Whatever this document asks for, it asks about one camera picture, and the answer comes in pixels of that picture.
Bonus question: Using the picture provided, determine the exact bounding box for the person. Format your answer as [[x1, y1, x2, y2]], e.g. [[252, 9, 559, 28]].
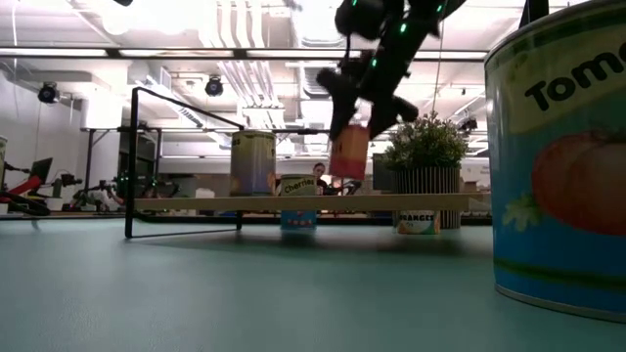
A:
[[310, 161, 332, 197]]

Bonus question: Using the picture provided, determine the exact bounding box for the red and black background robot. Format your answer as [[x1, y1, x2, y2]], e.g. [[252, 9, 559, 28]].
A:
[[0, 163, 53, 217]]

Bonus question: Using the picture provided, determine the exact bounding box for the red Mixed Fruit tin can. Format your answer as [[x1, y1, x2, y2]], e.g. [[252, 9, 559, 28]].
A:
[[328, 124, 372, 181]]

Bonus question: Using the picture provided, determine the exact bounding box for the blue Cherries tin can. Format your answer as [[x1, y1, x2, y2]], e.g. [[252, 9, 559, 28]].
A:
[[279, 174, 318, 232]]

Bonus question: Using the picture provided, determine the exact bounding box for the black laptop screen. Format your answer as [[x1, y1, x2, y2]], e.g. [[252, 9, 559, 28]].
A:
[[28, 156, 54, 183]]

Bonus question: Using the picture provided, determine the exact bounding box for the green table mat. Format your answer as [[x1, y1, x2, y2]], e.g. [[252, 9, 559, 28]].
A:
[[0, 217, 626, 352]]

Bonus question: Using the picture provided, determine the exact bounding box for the black metal table frame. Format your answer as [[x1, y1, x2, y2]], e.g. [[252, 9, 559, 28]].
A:
[[0, 209, 493, 226]]

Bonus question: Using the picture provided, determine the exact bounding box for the wooden shelf with black frame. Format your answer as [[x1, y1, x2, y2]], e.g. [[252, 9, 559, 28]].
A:
[[124, 86, 493, 240]]

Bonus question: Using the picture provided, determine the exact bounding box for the black rig post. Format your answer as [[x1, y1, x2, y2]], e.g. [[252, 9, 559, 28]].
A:
[[517, 0, 552, 29]]

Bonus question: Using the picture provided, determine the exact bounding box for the black background table frame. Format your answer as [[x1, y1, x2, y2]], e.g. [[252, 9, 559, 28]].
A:
[[80, 125, 165, 199]]

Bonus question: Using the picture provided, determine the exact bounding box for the dark background monitor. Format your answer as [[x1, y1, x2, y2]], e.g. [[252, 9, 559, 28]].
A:
[[371, 153, 395, 192]]

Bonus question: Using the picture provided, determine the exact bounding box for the blue Tomato tin can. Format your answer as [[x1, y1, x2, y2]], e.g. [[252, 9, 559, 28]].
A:
[[483, 0, 626, 324]]

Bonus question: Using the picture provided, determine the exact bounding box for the potted plant in ribbed pot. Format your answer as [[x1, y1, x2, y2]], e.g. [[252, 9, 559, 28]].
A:
[[382, 110, 470, 230]]

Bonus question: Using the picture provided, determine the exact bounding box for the grey-blue labelled tin can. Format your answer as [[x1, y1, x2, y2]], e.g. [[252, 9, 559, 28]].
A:
[[230, 129, 277, 198]]

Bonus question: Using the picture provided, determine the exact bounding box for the white and orange Oranges can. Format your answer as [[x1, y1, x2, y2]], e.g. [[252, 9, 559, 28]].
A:
[[394, 210, 441, 236]]

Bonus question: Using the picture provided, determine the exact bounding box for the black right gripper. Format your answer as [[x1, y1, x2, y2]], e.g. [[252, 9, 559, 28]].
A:
[[316, 48, 420, 142]]

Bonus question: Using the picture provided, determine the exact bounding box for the black overhead frame bar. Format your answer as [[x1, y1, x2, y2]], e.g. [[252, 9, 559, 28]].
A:
[[0, 46, 490, 63]]

